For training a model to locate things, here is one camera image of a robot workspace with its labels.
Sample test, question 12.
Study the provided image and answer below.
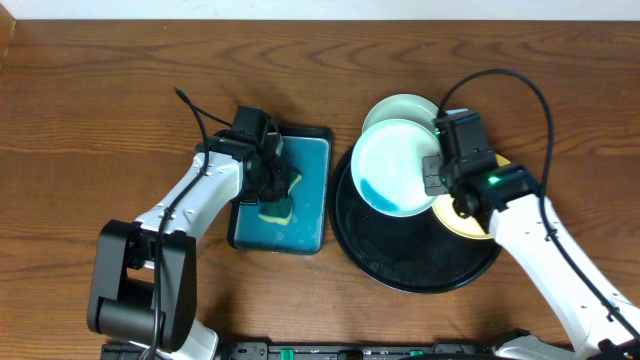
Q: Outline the yellow plate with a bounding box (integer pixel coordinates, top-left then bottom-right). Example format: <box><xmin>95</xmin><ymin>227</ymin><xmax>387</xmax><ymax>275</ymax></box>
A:
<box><xmin>431</xmin><ymin>153</ymin><xmax>512</xmax><ymax>241</ymax></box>

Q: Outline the green and yellow sponge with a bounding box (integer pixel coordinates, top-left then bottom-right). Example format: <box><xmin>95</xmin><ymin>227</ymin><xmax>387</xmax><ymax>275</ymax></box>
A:
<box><xmin>258</xmin><ymin>170</ymin><xmax>302</xmax><ymax>226</ymax></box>

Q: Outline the light green plate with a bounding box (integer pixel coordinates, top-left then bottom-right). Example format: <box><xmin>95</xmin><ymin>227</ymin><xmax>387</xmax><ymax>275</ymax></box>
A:
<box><xmin>350</xmin><ymin>119</ymin><xmax>441</xmax><ymax>217</ymax></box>
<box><xmin>362</xmin><ymin>94</ymin><xmax>438</xmax><ymax>132</ymax></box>

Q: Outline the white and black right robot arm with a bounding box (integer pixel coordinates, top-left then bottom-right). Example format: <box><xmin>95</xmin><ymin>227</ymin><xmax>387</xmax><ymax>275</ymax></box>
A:
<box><xmin>422</xmin><ymin>155</ymin><xmax>639</xmax><ymax>359</ymax></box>

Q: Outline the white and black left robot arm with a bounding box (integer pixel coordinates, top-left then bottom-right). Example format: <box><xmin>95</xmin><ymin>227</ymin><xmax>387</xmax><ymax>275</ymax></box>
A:
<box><xmin>87</xmin><ymin>134</ymin><xmax>289</xmax><ymax>359</ymax></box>

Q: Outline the black rectangular tray with blue water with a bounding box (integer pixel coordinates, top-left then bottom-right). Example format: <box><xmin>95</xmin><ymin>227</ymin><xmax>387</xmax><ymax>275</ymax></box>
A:
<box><xmin>227</xmin><ymin>127</ymin><xmax>332</xmax><ymax>255</ymax></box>

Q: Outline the round black tray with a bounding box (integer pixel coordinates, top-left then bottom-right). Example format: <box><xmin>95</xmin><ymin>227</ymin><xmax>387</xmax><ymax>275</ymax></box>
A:
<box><xmin>327</xmin><ymin>151</ymin><xmax>501</xmax><ymax>294</ymax></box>

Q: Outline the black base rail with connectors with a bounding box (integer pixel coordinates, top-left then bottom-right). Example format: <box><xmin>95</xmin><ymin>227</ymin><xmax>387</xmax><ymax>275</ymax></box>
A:
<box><xmin>99</xmin><ymin>329</ymin><xmax>531</xmax><ymax>360</ymax></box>

